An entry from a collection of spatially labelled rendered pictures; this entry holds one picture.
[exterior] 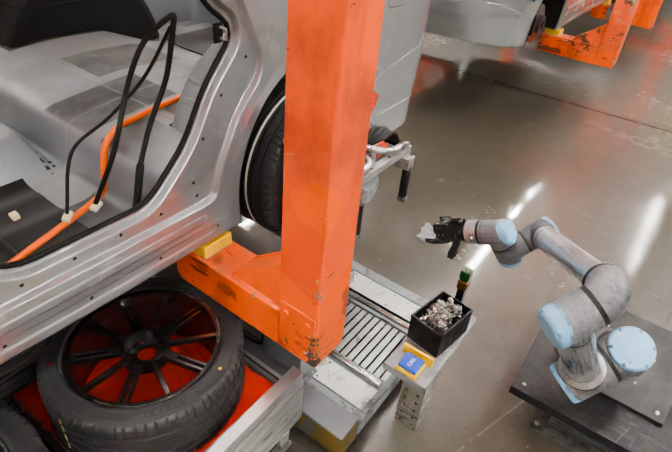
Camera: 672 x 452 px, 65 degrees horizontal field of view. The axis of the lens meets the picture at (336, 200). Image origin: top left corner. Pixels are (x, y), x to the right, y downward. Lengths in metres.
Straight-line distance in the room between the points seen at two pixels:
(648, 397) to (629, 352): 0.31
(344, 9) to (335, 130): 0.28
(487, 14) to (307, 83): 3.15
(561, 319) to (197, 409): 1.08
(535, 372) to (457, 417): 0.39
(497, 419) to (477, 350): 0.37
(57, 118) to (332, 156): 1.31
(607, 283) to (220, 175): 1.20
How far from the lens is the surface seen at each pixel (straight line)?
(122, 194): 2.02
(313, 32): 1.21
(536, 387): 2.25
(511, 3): 4.34
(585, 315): 1.51
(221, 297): 1.96
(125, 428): 1.76
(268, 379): 2.10
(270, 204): 1.95
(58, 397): 1.88
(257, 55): 1.78
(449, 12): 4.30
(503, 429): 2.46
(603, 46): 5.32
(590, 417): 2.25
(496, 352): 2.72
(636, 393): 2.35
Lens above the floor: 1.93
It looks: 34 degrees down
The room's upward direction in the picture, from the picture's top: 5 degrees clockwise
